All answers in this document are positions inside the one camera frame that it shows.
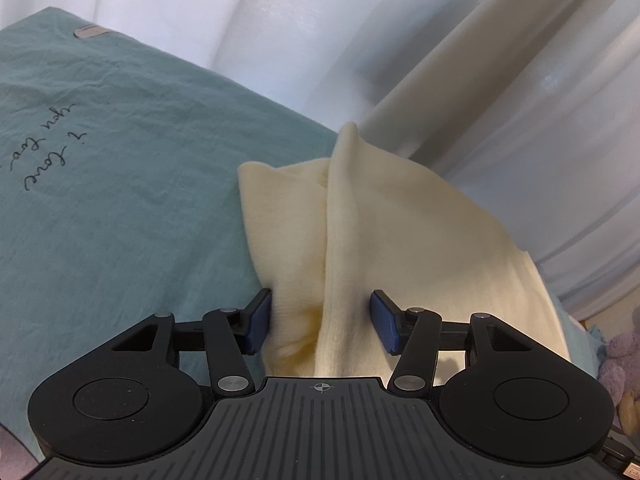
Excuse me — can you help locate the beige curtain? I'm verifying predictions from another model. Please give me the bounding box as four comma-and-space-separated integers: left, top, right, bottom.
357, 0, 640, 176

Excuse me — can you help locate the purple plush bear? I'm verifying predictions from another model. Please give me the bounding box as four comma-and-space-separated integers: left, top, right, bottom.
597, 332, 640, 408

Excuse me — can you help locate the white sheer curtain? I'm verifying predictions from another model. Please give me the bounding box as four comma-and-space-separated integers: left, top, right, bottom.
0, 0, 640, 321

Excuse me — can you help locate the teal printed bed sheet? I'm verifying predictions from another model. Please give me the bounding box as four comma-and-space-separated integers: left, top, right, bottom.
0, 6, 608, 466

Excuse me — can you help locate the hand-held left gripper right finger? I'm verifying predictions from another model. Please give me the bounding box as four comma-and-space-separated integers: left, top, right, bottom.
370, 289, 538, 401

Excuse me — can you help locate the cream knit sweater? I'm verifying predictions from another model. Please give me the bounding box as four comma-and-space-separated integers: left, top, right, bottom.
236, 121, 573, 378

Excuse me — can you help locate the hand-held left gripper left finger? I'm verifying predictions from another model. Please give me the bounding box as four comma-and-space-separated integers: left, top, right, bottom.
107, 287, 273, 401

